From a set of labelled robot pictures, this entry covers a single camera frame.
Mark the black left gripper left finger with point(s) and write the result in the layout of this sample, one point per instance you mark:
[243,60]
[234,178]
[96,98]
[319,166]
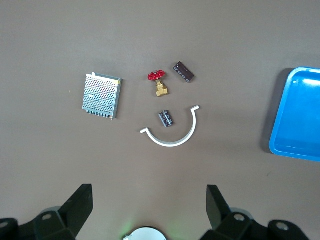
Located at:
[75,212]

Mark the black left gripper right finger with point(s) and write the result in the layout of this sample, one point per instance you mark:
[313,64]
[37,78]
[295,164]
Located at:
[222,215]

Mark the short dark electrolytic capacitor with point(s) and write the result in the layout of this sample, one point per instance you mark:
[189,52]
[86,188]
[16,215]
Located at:
[166,118]

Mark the long dark electrolytic capacitor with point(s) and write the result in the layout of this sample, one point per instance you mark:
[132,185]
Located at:
[183,72]

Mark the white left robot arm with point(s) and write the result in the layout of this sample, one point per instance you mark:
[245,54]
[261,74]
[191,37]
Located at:
[145,235]

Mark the blue plastic tray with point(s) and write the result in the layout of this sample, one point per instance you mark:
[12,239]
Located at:
[300,112]

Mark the perforated metal power supply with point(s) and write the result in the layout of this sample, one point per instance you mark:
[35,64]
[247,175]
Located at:
[101,95]

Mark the brass red valve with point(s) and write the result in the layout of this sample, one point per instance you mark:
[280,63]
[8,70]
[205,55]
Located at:
[161,90]

